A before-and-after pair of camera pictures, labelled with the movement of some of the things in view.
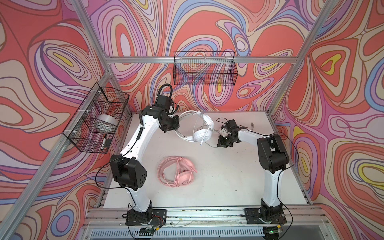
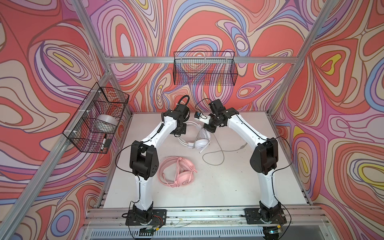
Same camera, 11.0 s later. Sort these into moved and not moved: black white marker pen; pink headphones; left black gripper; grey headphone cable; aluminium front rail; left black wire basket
Moved: left black gripper; grey headphone cable
Not moved: left black wire basket; pink headphones; aluminium front rail; black white marker pen
